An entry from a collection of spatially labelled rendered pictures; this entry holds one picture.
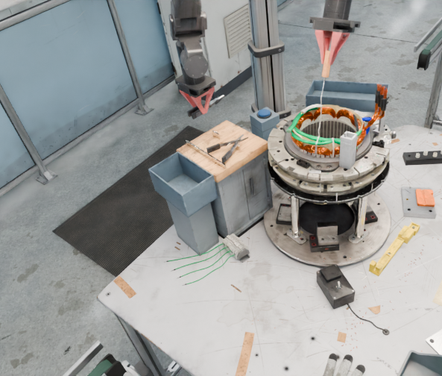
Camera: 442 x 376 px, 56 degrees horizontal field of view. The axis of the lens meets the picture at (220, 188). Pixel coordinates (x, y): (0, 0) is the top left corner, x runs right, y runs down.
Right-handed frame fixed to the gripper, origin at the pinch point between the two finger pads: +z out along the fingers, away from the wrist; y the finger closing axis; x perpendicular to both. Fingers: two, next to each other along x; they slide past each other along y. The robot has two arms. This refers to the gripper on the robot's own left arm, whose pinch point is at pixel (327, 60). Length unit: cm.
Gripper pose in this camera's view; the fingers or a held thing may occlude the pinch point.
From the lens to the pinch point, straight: 105.4
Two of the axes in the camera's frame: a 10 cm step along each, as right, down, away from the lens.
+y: 8.4, 2.8, -4.7
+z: -0.9, 9.1, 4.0
